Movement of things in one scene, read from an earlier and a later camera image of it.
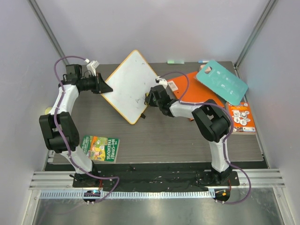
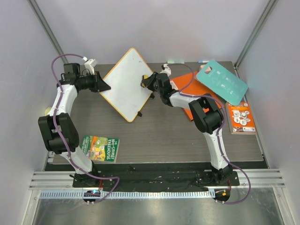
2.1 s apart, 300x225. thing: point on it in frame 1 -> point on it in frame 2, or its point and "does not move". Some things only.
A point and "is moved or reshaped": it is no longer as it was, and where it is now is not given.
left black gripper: x=101 y=86 does not move
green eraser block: x=176 y=62 does not move
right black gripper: x=154 y=98 -> x=152 y=81
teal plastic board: x=222 y=82 does not move
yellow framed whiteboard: x=131 y=84 is moved or reshaped
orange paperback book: x=242 y=119 does not move
